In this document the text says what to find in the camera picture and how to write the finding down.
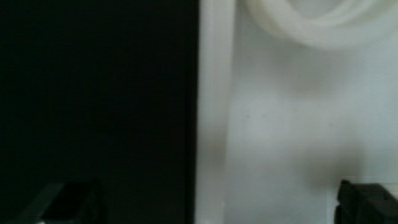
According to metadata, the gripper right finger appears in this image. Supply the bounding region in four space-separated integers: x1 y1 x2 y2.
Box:
334 180 398 224

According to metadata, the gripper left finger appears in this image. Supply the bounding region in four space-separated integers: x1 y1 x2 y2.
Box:
10 181 104 224

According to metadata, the white square tabletop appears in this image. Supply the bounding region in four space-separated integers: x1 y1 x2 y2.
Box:
193 0 398 224

